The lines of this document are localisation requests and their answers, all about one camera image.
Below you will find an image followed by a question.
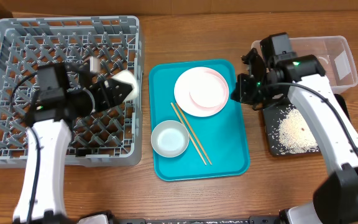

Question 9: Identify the large white plate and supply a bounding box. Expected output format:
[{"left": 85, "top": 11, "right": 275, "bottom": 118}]
[{"left": 174, "top": 67, "right": 229, "bottom": 117}]

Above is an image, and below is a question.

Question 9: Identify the wooden chopstick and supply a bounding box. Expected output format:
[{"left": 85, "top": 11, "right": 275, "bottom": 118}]
[
  {"left": 175, "top": 103, "right": 213, "bottom": 165},
  {"left": 170, "top": 102, "right": 207, "bottom": 165}
]

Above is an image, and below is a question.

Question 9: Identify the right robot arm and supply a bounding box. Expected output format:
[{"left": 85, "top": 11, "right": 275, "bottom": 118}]
[{"left": 231, "top": 32, "right": 358, "bottom": 223}]

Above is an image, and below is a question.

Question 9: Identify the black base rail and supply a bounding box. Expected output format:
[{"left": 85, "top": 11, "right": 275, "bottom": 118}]
[{"left": 76, "top": 211, "right": 291, "bottom": 224}]

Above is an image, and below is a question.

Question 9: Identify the left wooden chopstick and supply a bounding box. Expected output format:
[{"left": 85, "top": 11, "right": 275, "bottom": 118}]
[{"left": 170, "top": 102, "right": 207, "bottom": 165}]

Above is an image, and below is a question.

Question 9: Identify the pile of rice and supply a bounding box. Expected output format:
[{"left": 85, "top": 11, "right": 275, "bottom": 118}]
[{"left": 267, "top": 105, "right": 319, "bottom": 155}]

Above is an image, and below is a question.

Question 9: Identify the grey plastic dish rack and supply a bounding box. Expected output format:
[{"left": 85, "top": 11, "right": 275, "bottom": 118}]
[{"left": 0, "top": 16, "right": 144, "bottom": 169}]

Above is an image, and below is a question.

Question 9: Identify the white cup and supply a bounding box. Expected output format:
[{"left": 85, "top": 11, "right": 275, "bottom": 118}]
[{"left": 112, "top": 70, "right": 140, "bottom": 101}]

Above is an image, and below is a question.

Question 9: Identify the clear plastic bin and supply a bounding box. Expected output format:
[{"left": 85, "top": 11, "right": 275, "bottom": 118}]
[{"left": 250, "top": 35, "right": 358, "bottom": 96}]

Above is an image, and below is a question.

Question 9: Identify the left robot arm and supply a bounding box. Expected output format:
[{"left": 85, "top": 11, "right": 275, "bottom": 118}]
[{"left": 12, "top": 62, "right": 140, "bottom": 223}]

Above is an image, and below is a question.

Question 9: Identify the right wooden chopstick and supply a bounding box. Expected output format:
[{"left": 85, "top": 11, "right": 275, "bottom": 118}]
[{"left": 175, "top": 103, "right": 213, "bottom": 165}]

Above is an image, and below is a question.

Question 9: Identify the teal plastic serving tray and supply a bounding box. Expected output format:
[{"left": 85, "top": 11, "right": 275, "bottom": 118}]
[{"left": 149, "top": 59, "right": 250, "bottom": 181}]

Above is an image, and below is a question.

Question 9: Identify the black plastic tray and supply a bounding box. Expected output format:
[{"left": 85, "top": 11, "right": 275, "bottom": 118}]
[{"left": 262, "top": 93, "right": 351, "bottom": 157}]

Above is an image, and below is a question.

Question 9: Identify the grey metal bowl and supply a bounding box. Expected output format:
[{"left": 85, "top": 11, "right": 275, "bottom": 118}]
[{"left": 151, "top": 120, "right": 190, "bottom": 158}]

